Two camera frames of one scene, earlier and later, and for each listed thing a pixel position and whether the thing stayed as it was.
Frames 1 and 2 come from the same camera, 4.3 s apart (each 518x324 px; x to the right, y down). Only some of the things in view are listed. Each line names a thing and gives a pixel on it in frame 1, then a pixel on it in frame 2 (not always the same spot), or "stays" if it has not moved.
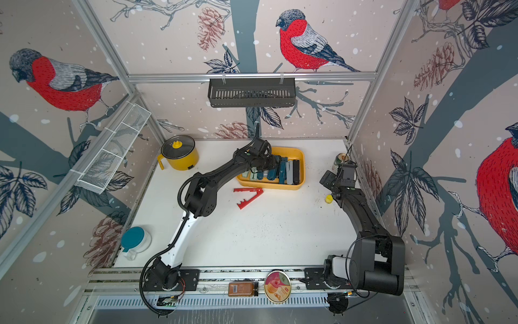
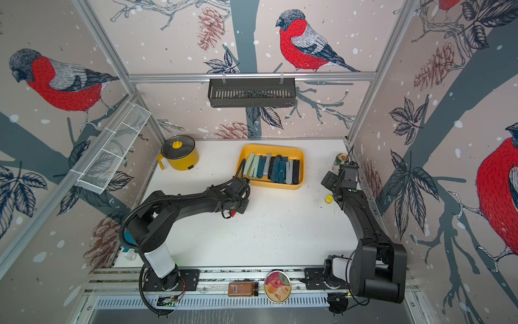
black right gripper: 328,179 stays
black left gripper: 272,162 → 245,203
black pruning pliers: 296,171 stays
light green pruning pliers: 289,170 stays
